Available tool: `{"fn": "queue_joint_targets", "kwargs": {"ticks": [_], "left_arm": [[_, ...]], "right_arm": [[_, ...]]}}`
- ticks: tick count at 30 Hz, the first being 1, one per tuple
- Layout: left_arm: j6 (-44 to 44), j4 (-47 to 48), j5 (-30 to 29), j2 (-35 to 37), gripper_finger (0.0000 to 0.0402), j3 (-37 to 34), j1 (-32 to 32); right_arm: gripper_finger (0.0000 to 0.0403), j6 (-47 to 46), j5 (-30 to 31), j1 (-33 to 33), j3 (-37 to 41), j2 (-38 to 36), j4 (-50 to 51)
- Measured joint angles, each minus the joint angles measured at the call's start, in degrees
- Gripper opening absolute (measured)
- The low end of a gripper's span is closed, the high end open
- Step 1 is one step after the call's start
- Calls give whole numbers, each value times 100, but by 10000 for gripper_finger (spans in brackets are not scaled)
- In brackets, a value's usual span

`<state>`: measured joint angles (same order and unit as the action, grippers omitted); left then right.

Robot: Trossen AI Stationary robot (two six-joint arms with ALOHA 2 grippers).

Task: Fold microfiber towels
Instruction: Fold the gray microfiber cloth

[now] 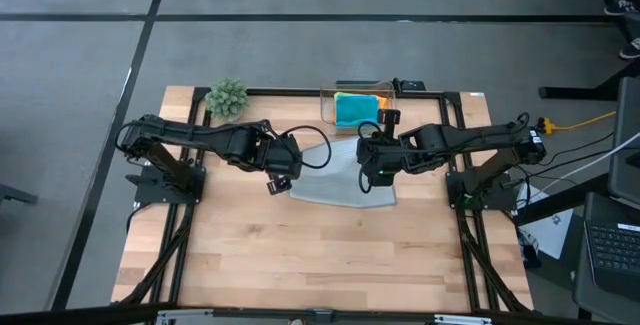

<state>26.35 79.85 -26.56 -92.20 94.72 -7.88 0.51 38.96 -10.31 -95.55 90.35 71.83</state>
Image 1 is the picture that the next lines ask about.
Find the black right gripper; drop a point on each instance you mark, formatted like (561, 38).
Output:
(380, 160)

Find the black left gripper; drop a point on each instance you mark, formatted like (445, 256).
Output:
(282, 157)

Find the grey microfiber towel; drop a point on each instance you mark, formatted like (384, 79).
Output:
(335, 185)

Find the teal microfiber towel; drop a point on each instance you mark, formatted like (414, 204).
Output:
(355, 110)

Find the lime green microfiber towel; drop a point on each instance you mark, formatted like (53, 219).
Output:
(342, 96)

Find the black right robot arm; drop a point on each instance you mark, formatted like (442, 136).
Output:
(475, 140)

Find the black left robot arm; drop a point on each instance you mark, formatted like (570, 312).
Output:
(200, 137)

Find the clear plastic bin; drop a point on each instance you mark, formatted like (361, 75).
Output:
(327, 115)

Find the potted artificial green plant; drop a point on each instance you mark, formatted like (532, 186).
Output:
(227, 99)

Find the white laptop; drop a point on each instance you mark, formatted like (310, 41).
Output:
(550, 230)

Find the black desk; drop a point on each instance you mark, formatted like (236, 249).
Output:
(575, 93)

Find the dark grey monitor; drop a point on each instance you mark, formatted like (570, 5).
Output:
(627, 140)

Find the dark grey laptop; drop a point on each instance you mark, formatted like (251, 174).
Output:
(615, 250)

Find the black stand foot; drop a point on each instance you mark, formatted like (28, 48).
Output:
(15, 195)

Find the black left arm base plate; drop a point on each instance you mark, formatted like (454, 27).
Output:
(165, 195)

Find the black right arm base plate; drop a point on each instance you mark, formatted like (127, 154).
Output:
(500, 200)

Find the silver metal bracket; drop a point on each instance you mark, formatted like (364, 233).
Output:
(460, 320)
(185, 317)

